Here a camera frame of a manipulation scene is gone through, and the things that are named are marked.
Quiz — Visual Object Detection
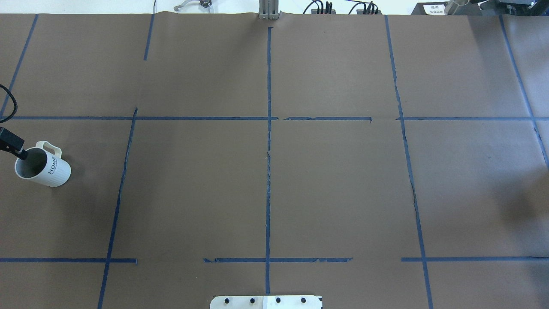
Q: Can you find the white ribbed HOME mug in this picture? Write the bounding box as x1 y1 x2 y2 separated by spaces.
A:
14 141 71 188

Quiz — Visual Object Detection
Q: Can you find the small metal cup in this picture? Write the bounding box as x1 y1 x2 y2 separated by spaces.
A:
444 0 469 15

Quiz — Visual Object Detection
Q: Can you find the metal grabber tool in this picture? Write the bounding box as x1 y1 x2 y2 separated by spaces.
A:
173 0 213 13

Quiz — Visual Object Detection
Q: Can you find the black power strip left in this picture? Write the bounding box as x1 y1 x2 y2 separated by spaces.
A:
302 0 337 15

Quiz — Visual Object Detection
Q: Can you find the black power strip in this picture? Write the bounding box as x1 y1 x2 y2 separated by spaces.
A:
348 0 382 15
302 0 337 15

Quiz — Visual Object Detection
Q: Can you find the black power strip right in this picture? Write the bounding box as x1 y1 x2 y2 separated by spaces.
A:
348 0 382 15

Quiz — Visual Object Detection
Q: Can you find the brown paper table cover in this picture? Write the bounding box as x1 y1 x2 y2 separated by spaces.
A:
1 12 548 309

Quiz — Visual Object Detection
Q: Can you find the black box with label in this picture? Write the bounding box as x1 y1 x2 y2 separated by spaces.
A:
410 1 448 16

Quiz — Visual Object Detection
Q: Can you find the black braided left cable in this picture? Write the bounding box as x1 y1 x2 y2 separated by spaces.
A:
0 84 18 119

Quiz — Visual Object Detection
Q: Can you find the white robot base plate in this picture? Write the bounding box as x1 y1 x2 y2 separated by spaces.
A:
210 295 323 309

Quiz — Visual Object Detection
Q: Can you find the grey aluminium post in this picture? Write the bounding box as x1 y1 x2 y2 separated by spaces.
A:
258 0 280 20

